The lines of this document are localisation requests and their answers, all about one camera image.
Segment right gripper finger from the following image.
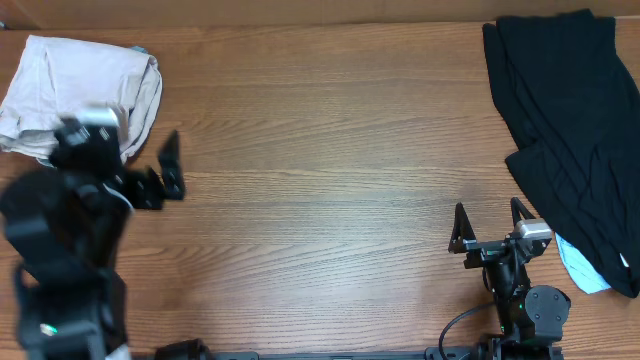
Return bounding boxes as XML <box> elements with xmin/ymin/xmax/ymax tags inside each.
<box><xmin>448</xmin><ymin>202</ymin><xmax>477</xmax><ymax>254</ymax></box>
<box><xmin>510</xmin><ymin>197</ymin><xmax>535</xmax><ymax>225</ymax></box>

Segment beige khaki shorts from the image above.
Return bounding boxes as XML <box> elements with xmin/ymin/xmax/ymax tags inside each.
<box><xmin>1</xmin><ymin>35</ymin><xmax>163</xmax><ymax>162</ymax></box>

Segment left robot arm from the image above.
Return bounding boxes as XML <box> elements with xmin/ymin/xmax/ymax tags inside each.
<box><xmin>1</xmin><ymin>122</ymin><xmax>186</xmax><ymax>359</ymax></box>

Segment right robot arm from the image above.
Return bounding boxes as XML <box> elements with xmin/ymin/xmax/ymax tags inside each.
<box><xmin>438</xmin><ymin>197</ymin><xmax>571</xmax><ymax>360</ymax></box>

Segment light blue garment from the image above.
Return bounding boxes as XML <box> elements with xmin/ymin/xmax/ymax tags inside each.
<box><xmin>555</xmin><ymin>234</ymin><xmax>611</xmax><ymax>294</ymax></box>

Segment folded light blue denim shorts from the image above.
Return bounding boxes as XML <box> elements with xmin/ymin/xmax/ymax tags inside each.
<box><xmin>130</xmin><ymin>46</ymin><xmax>149</xmax><ymax>54</ymax></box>

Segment black garment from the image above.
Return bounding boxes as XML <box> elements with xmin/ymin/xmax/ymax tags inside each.
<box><xmin>482</xmin><ymin>9</ymin><xmax>639</xmax><ymax>298</ymax></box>

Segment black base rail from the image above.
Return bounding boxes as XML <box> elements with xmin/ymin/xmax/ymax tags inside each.
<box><xmin>154</xmin><ymin>338</ymin><xmax>566</xmax><ymax>360</ymax></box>

